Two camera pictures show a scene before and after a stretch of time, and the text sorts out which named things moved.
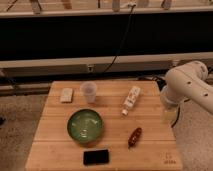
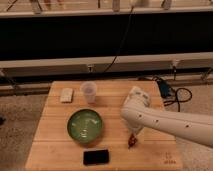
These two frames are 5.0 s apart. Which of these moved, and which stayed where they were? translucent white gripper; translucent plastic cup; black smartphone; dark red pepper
Moved: translucent white gripper
Stayed: dark red pepper; black smartphone; translucent plastic cup
